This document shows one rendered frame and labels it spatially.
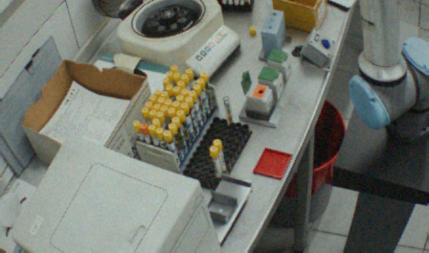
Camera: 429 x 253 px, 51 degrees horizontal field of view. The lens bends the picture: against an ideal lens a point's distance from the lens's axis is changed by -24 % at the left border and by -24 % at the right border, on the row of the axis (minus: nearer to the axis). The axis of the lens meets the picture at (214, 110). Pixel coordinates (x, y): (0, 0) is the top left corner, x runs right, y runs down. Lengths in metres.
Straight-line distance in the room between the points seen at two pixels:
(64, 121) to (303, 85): 0.60
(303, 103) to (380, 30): 0.49
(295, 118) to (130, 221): 0.60
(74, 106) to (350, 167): 0.70
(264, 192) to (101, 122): 0.41
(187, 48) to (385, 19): 0.64
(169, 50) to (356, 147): 0.52
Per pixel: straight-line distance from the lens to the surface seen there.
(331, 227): 2.12
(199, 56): 1.40
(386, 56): 0.94
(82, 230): 0.84
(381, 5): 0.88
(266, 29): 1.38
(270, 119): 1.28
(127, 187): 0.86
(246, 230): 1.13
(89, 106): 1.35
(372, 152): 1.15
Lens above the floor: 1.85
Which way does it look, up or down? 47 degrees down
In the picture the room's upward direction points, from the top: 11 degrees counter-clockwise
